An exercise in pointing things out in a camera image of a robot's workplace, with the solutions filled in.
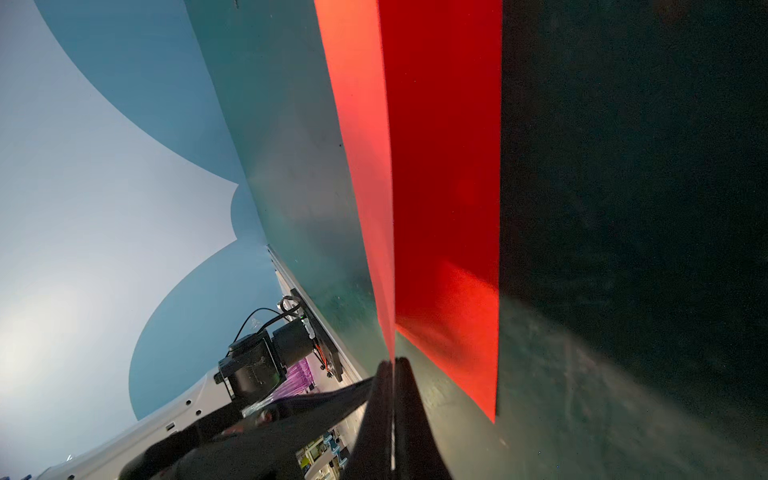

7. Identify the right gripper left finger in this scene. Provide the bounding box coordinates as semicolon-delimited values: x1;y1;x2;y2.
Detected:
341;361;393;480

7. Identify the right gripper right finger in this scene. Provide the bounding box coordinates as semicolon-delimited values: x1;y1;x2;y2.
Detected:
393;357;452;480

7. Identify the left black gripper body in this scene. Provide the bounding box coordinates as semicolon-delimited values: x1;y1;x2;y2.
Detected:
119;378;373;479

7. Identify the red square paper sheet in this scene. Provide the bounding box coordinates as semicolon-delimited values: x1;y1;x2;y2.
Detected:
315;1;502;418

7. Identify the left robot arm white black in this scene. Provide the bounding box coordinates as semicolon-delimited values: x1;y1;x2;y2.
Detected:
40;315;372;479

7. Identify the purple blue glass vase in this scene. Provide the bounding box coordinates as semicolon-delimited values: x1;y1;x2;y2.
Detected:
271;359;315;400

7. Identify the front aluminium rail base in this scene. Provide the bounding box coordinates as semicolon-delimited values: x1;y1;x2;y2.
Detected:
267;245;369;450

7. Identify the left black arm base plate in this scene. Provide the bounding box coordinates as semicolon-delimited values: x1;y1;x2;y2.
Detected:
290;289;344;383

